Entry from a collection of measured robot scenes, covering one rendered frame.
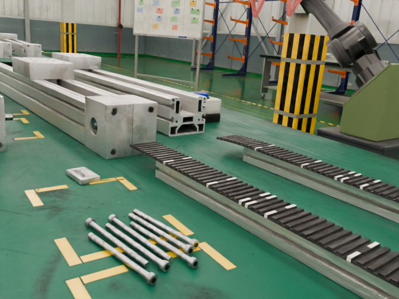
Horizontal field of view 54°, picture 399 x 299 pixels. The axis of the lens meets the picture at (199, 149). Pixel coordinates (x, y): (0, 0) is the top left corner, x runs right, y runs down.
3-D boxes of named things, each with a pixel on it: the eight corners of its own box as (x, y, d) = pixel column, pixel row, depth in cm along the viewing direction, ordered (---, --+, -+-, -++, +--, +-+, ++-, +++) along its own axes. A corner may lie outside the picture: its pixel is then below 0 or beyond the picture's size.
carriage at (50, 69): (74, 89, 102) (73, 63, 100) (30, 90, 95) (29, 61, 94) (53, 81, 114) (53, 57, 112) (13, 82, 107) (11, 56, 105)
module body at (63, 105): (132, 140, 80) (133, 99, 77) (85, 146, 74) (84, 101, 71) (22, 85, 139) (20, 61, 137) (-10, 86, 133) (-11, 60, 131)
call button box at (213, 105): (219, 121, 105) (222, 98, 103) (191, 124, 99) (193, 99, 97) (201, 115, 111) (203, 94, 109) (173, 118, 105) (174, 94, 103)
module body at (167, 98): (203, 132, 91) (206, 96, 89) (168, 136, 85) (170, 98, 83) (74, 85, 151) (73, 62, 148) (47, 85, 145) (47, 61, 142)
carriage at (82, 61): (101, 77, 132) (101, 57, 130) (69, 77, 126) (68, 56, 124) (82, 72, 144) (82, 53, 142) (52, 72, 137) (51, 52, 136)
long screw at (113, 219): (107, 222, 45) (107, 215, 45) (114, 220, 46) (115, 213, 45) (165, 266, 38) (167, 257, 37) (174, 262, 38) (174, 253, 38)
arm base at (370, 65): (407, 72, 100) (369, 101, 108) (389, 48, 103) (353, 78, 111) (392, 68, 94) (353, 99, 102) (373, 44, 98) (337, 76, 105)
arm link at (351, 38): (378, 62, 105) (360, 74, 107) (357, 35, 109) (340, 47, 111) (374, 49, 97) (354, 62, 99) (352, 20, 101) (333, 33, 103)
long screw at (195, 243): (199, 247, 41) (200, 239, 41) (192, 251, 40) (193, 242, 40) (138, 213, 48) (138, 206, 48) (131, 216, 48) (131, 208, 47)
